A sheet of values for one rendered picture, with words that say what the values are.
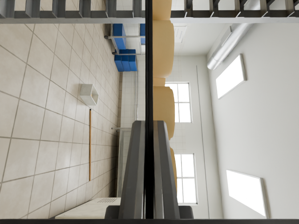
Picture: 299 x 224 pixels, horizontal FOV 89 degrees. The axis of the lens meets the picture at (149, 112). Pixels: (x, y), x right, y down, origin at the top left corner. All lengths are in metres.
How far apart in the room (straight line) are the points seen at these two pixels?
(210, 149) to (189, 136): 0.70
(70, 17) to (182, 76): 4.88
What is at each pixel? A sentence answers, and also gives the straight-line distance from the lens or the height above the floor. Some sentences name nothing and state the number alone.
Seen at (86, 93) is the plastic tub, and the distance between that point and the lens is 2.39.
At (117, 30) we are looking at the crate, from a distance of 4.02.
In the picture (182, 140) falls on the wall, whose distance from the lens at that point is 4.83.
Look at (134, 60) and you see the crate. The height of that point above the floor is 0.57.
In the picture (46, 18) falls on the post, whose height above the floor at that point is 0.64.
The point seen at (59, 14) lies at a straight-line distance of 0.71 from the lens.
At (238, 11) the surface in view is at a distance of 0.69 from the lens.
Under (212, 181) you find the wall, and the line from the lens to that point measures 5.13.
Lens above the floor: 1.00
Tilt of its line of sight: level
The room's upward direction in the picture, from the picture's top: 90 degrees clockwise
